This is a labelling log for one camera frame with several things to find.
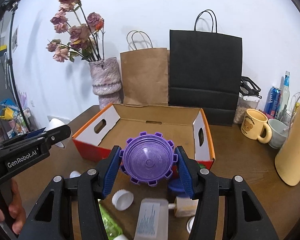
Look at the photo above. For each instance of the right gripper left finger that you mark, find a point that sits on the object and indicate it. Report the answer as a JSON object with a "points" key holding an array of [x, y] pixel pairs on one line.
{"points": [[108, 171]]}

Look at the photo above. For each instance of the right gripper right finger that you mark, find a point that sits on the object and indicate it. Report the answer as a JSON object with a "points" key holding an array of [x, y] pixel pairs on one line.
{"points": [[187, 169]]}

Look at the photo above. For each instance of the blue round lid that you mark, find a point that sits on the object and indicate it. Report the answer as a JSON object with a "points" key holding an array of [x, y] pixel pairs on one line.
{"points": [[176, 188]]}

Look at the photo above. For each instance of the small white cap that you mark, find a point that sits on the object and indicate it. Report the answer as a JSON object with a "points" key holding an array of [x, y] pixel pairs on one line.
{"points": [[74, 174]]}

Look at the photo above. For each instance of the white ribbed bottle cap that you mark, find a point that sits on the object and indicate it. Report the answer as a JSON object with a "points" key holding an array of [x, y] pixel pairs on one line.
{"points": [[122, 199]]}

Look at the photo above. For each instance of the white power adapter plug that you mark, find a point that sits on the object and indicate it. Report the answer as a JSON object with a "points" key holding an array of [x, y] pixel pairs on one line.
{"points": [[183, 207]]}

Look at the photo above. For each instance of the purple gear-shaped lid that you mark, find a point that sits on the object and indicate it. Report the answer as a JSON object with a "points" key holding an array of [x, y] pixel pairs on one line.
{"points": [[148, 158]]}

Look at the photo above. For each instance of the green spray bottle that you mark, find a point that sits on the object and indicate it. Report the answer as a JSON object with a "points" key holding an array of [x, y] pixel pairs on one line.
{"points": [[113, 230]]}

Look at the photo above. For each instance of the translucent square plastic bottle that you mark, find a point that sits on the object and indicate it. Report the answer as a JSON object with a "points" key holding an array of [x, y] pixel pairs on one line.
{"points": [[153, 219]]}

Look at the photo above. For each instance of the person's left hand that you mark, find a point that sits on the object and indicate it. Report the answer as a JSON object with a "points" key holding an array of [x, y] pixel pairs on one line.
{"points": [[16, 209]]}

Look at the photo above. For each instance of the cluttered storage shelf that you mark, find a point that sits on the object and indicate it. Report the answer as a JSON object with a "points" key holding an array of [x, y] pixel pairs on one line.
{"points": [[12, 122]]}

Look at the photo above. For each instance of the red cardboard box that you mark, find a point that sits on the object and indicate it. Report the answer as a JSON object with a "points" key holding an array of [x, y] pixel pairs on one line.
{"points": [[116, 123]]}

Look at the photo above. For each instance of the yellow bear mug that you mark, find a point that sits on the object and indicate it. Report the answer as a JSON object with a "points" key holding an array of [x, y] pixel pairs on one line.
{"points": [[255, 126]]}

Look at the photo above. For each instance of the clear food storage container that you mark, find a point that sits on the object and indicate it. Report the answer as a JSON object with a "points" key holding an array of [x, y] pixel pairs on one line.
{"points": [[249, 97]]}

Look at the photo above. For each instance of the pink ceramic vase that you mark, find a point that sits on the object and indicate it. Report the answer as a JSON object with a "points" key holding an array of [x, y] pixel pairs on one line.
{"points": [[106, 81]]}

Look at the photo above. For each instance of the black paper bag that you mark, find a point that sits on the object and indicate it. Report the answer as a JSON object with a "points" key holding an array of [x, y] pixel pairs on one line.
{"points": [[205, 71]]}

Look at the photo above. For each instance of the brown paper bag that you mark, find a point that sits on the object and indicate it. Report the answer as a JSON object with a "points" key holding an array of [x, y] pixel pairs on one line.
{"points": [[144, 71]]}

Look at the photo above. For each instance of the blue soda can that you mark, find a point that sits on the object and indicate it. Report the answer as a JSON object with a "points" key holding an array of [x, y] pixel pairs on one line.
{"points": [[272, 102]]}

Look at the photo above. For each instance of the yellow thermos jug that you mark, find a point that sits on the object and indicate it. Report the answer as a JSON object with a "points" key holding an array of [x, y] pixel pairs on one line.
{"points": [[287, 161]]}

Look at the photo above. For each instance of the clear bottle blue label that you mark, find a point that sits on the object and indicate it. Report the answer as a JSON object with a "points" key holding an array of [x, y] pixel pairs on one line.
{"points": [[284, 96]]}

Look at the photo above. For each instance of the dried rose bouquet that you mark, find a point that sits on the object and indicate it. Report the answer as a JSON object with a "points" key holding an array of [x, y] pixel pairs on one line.
{"points": [[86, 33]]}

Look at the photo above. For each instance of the black light stand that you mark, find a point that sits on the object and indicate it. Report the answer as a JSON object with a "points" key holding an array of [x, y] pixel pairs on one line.
{"points": [[12, 5]]}

